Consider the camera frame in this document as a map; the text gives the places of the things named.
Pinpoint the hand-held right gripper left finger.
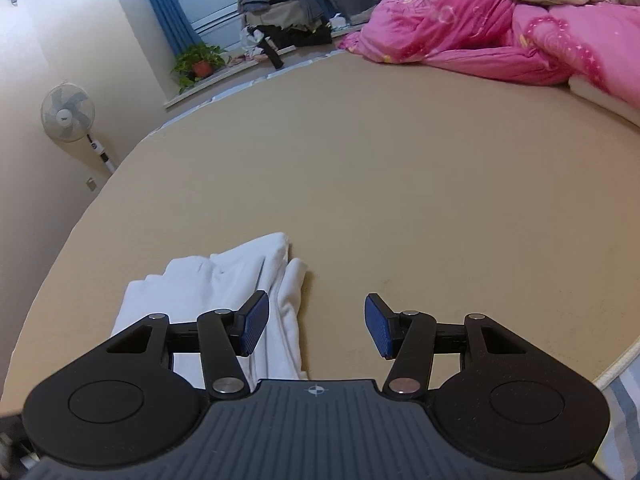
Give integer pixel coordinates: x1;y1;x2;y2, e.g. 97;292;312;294
107;291;271;401

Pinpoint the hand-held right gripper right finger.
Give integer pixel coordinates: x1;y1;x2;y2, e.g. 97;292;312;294
365;293;532;401

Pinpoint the white t-shirt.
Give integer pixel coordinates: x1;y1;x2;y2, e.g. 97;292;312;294
111;232;310;391

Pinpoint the pile of dark clothes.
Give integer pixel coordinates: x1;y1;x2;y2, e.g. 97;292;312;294
237;0;334;70

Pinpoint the tan bed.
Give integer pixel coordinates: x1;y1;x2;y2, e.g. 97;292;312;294
0;49;640;413

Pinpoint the potted green plant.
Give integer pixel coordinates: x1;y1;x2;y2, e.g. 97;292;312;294
171;44;232;95

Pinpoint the striped cloth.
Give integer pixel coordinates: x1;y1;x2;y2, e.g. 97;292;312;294
597;355;640;480

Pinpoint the white standing fan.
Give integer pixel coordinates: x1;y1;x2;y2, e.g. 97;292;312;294
41;81;120;173

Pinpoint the pink quilt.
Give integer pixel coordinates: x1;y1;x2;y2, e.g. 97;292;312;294
337;0;640;117

